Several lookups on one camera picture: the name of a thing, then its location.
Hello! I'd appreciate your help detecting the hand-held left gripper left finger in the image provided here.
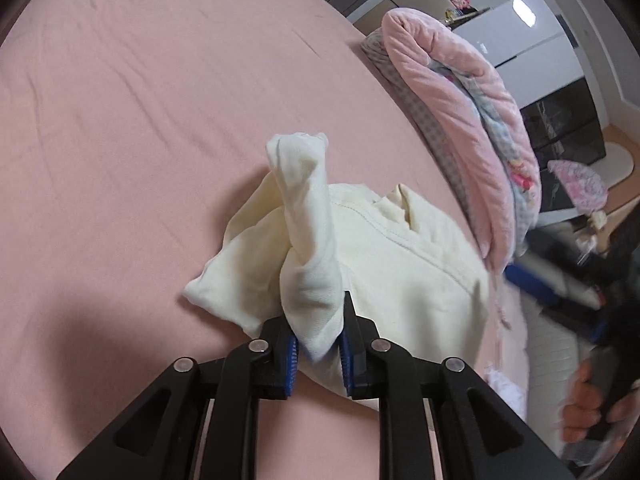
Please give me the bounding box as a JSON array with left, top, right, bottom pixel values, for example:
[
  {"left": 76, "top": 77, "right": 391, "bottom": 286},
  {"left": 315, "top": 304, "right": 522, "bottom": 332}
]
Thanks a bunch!
[{"left": 56, "top": 316, "right": 302, "bottom": 480}]

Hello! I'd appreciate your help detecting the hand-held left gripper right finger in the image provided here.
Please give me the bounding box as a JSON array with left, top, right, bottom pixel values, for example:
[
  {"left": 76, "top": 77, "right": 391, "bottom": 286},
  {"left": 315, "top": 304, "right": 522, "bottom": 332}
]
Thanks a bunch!
[{"left": 335, "top": 291, "right": 577, "bottom": 480}]

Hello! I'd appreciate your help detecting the white garment with navy trim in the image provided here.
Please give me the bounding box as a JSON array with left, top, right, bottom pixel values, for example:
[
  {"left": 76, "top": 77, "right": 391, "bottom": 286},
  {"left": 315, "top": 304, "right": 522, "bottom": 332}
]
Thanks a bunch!
[{"left": 482, "top": 364, "right": 529, "bottom": 422}]

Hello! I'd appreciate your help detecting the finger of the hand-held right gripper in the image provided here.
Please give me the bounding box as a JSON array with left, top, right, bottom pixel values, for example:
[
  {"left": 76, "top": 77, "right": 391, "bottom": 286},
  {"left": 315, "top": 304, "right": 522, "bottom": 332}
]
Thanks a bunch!
[{"left": 503, "top": 259, "right": 602, "bottom": 312}]

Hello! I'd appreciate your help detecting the grey padded headboard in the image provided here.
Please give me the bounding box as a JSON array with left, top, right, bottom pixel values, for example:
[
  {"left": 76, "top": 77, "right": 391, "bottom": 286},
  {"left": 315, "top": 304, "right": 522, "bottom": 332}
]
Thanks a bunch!
[{"left": 522, "top": 317, "right": 596, "bottom": 403}]

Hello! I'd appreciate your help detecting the white wardrobe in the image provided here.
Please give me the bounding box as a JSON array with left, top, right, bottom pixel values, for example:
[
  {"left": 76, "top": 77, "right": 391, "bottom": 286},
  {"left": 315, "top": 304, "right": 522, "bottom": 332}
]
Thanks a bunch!
[{"left": 450, "top": 0, "right": 584, "bottom": 109}]

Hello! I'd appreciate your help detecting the folded pink quilt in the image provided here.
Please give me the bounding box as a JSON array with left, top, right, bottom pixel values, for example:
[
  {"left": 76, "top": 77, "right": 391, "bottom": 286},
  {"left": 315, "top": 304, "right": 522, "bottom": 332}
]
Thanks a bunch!
[{"left": 361, "top": 8, "right": 542, "bottom": 277}]

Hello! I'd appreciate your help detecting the person's right hand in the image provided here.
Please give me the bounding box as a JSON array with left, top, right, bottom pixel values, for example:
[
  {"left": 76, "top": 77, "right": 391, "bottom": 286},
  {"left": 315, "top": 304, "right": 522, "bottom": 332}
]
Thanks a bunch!
[{"left": 561, "top": 360, "right": 640, "bottom": 444}]

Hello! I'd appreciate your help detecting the black glass cabinet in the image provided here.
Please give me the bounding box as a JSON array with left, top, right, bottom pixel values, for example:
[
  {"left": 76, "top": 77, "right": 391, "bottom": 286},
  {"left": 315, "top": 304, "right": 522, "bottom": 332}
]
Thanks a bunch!
[{"left": 519, "top": 77, "right": 609, "bottom": 212}]

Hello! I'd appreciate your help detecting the cream and pink shirt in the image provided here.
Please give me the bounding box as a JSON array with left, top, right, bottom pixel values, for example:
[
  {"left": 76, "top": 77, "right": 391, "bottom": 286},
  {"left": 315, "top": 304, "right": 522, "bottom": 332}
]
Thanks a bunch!
[{"left": 182, "top": 131, "right": 492, "bottom": 414}]

